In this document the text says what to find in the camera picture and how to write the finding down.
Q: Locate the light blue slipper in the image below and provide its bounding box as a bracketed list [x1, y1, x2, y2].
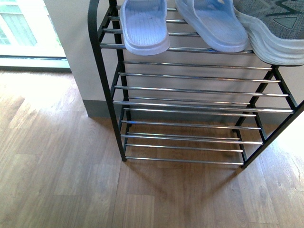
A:
[175, 0, 248, 53]
[120, 0, 170, 56]

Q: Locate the grey sneaker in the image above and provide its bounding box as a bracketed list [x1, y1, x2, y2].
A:
[233, 0, 304, 66]

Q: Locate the dark window frame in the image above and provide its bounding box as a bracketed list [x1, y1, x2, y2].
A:
[0, 55, 67, 61]

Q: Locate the black metal shoe rack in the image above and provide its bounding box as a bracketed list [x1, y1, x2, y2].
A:
[87, 0, 304, 168]

